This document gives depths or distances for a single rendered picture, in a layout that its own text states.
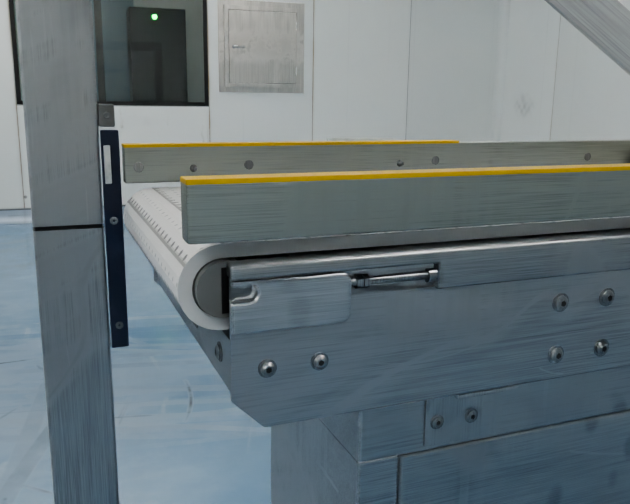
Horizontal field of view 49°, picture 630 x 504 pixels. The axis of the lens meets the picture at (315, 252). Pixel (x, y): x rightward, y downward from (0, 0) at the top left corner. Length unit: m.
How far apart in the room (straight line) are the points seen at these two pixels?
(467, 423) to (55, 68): 0.44
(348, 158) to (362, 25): 5.25
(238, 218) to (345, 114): 5.48
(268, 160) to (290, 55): 5.01
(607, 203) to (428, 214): 0.14
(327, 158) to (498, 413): 0.29
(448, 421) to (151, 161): 0.33
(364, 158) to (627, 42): 0.32
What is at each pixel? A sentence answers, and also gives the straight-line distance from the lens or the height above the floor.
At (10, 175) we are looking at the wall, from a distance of 5.51.
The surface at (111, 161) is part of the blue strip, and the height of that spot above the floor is 0.87.
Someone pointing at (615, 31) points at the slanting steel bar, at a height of 0.96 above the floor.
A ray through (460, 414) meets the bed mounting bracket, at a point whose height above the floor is 0.70.
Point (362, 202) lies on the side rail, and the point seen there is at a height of 0.86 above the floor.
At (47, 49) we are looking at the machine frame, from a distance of 0.63.
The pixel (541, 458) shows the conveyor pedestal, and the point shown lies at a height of 0.64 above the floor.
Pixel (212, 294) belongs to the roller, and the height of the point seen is 0.82.
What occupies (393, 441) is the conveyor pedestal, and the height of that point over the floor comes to 0.69.
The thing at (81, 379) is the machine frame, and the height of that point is 0.66.
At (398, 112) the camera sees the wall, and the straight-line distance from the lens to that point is 6.03.
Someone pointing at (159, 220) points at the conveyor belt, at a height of 0.84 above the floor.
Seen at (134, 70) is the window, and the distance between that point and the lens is 5.47.
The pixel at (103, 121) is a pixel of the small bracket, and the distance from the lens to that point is 0.64.
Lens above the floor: 0.92
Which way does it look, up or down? 13 degrees down
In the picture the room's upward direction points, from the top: 1 degrees clockwise
